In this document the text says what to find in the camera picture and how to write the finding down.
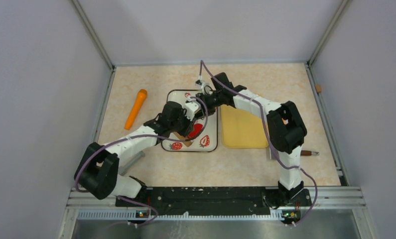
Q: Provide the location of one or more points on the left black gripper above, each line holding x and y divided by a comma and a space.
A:
189, 126

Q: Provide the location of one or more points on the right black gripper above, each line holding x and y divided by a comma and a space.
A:
210, 111

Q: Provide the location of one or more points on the red dough disc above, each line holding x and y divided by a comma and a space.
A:
197, 128

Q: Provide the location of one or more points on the wooden double-ended rolling pin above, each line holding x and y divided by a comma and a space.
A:
187, 141

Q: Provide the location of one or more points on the strawberry print white tray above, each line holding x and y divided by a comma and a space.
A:
206, 141

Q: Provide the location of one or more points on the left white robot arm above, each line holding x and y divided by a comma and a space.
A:
98, 171

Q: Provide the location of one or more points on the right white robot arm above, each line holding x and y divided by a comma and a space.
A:
282, 123

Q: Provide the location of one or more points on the orange toy carrot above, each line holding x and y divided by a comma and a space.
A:
140, 98

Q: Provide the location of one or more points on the yellow plastic tray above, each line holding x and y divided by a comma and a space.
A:
241, 129

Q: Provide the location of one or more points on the grey plastic bolt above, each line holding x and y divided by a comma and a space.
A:
123, 168

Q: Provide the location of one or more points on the small wooden peg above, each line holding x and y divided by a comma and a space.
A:
318, 88

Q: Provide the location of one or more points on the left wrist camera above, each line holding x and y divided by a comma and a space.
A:
192, 108

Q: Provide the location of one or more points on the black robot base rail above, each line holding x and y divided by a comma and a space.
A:
221, 201

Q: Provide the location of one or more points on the metal spatula wooden handle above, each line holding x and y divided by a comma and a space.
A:
302, 153

